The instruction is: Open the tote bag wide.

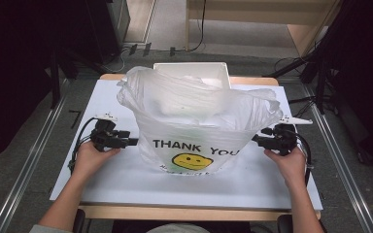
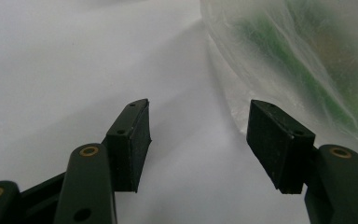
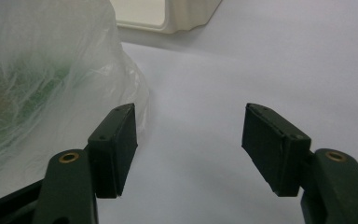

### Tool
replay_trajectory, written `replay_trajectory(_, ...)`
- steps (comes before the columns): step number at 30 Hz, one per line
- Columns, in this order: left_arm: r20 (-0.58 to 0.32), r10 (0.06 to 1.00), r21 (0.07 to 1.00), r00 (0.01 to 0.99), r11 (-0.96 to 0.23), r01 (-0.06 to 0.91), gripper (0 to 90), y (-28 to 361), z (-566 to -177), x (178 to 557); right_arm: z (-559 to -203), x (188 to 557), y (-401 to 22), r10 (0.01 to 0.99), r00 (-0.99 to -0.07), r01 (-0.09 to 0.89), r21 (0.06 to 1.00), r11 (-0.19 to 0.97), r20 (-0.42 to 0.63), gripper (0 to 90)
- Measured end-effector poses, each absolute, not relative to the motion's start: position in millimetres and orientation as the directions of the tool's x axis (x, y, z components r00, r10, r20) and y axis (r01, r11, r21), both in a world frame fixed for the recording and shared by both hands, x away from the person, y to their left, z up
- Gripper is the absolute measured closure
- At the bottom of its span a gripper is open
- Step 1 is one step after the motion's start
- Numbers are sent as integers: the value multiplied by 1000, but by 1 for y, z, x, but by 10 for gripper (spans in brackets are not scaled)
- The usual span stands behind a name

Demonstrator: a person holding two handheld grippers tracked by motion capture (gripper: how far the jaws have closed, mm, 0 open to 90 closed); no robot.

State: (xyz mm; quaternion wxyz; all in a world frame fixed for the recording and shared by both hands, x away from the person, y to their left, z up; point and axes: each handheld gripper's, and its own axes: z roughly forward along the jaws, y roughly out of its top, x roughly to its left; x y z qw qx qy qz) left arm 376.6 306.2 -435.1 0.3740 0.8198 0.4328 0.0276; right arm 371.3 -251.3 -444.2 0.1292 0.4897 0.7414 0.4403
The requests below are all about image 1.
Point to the black metal stand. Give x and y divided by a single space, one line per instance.
55 77

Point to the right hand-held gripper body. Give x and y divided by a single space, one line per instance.
285 139

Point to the person's gray top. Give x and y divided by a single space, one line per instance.
178 229

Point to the black curtain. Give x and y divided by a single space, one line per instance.
366 64
9 71

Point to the black floor plug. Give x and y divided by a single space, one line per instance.
146 49
172 51
132 49

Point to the wooden table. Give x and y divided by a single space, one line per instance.
175 214

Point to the white plastic bin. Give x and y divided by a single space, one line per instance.
194 69

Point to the black tripod stand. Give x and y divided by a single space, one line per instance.
317 64

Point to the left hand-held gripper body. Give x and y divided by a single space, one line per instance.
103 136

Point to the light wooden desk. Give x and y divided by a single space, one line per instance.
252 13

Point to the metal floor rail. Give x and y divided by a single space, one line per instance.
343 161
29 165

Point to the black chair armrest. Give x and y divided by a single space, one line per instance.
79 221
285 224

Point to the white table board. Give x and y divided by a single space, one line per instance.
142 187

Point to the person's left hand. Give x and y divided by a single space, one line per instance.
89 160

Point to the person's right hand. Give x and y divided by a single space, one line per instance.
291 166

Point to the black cabinet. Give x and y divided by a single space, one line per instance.
107 29

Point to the white smiley plastic bag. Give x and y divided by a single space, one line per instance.
187 106

